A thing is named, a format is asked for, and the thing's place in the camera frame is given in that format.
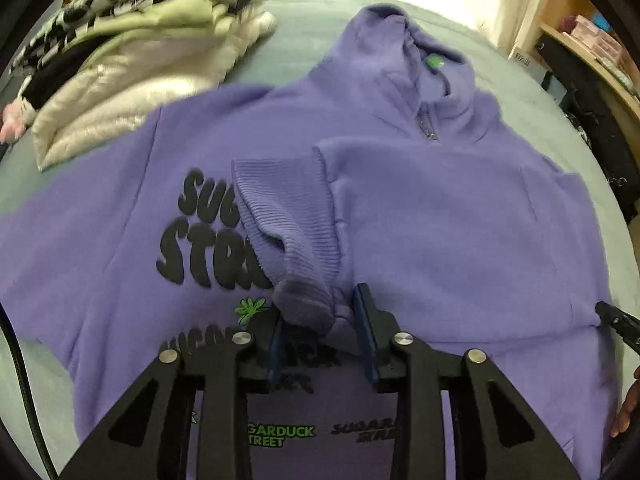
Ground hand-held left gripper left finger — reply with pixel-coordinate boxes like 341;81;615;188
59;305;290;480

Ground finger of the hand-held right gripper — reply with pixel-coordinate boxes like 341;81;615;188
596;301;640;356

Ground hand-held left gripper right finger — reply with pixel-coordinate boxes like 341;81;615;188
351;284;583;480

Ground purple hoodie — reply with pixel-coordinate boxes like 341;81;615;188
0;2;623;480

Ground black hanging clothes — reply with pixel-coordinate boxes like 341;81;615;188
535;35;640;241

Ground person's right hand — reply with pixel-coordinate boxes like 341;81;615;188
610;377;640;438

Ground wooden shelf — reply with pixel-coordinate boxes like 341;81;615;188
537;7;640;241

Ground stack of pink boxes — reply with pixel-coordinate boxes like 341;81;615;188
560;12;628;63

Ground cream puffy jacket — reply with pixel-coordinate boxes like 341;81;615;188
32;10;278;171

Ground blue-grey bed sheet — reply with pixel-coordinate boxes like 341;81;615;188
0;0;621;480

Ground pink plush toy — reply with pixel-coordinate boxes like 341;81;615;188
0;97;27;143

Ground light green garment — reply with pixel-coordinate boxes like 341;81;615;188
75;0;236;66

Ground black cable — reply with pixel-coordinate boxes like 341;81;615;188
0;305;57;480

